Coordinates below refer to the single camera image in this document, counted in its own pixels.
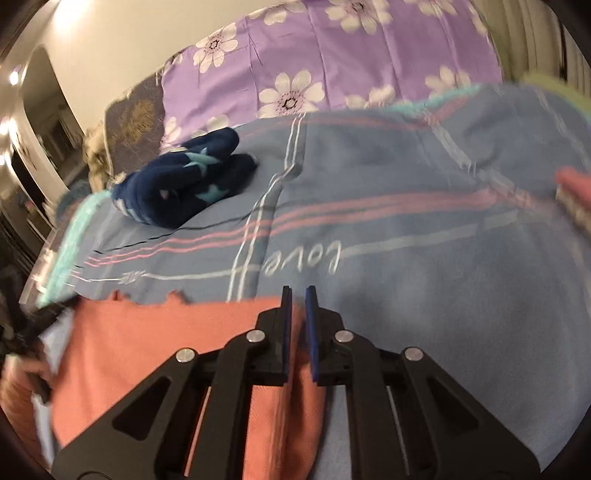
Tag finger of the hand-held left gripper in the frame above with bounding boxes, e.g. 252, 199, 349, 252
34, 295, 80, 324

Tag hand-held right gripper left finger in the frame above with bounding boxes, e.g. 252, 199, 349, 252
51, 286, 294, 480

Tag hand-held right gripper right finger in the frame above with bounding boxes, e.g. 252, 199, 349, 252
305, 285, 541, 480

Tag salmon pink sweater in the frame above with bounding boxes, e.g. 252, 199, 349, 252
51, 291, 328, 480

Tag teal blanket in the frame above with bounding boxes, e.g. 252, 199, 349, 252
34, 191, 116, 310

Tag blue plaid bedsheet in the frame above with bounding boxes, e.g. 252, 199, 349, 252
34, 83, 591, 480

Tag navy star print fleece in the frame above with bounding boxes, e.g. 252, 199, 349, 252
111, 128, 259, 229

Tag beige knit garment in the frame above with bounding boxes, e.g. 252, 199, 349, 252
83, 131, 116, 191

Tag arched mirror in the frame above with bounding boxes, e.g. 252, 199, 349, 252
0, 44, 88, 222

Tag dark deer print cushion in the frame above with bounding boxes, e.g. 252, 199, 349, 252
104, 76, 171, 178

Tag purple floral pillow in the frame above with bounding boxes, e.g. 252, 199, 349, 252
159, 0, 504, 153

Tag pink folded garment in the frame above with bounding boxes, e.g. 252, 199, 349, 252
555, 167, 591, 206

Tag white pleated curtain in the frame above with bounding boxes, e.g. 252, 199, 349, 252
480, 0, 591, 86

